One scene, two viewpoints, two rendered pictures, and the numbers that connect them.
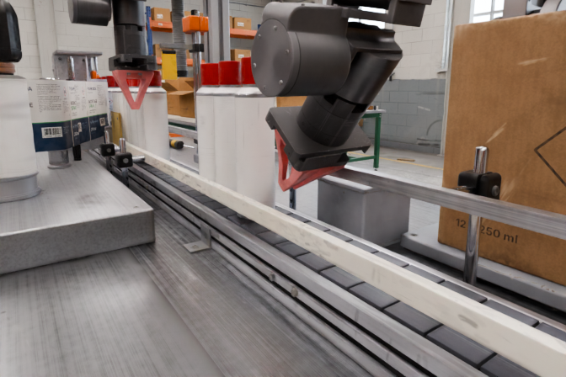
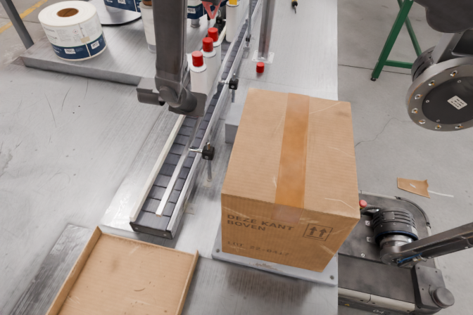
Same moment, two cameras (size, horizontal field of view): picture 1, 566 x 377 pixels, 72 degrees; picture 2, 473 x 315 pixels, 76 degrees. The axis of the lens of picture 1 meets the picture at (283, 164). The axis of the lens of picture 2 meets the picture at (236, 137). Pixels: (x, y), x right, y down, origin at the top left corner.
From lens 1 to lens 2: 0.80 m
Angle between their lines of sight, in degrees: 53
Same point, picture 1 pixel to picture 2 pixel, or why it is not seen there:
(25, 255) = not seen: hidden behind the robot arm
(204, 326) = (152, 136)
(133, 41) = not seen: outside the picture
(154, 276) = (164, 110)
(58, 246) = not seen: hidden behind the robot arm
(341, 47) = (155, 98)
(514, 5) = (440, 47)
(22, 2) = not seen: outside the picture
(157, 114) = (229, 17)
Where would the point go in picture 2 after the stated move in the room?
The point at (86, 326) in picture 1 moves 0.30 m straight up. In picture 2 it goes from (134, 118) to (110, 40)
